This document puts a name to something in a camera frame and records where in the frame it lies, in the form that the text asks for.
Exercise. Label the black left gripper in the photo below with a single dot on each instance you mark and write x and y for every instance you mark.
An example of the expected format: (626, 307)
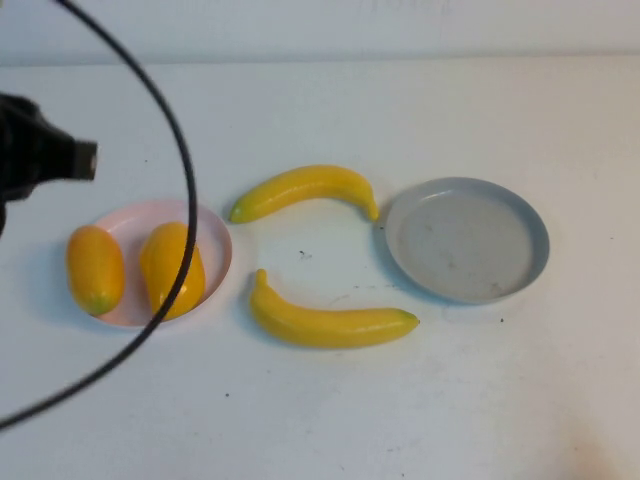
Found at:
(25, 150)

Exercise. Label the orange mango with green tip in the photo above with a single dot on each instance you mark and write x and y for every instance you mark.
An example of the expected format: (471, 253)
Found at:
(95, 270)

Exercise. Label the glossy yellow mango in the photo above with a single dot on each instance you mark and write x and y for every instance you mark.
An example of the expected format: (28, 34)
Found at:
(157, 265)

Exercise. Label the yellow plastic banana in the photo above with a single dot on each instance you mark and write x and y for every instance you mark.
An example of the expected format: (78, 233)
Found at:
(325, 327)
(310, 182)

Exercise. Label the pink round plate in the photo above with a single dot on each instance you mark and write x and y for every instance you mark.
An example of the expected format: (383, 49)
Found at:
(131, 235)

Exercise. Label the grey-blue round plate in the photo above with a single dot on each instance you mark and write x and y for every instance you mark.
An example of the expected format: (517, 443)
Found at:
(467, 240)

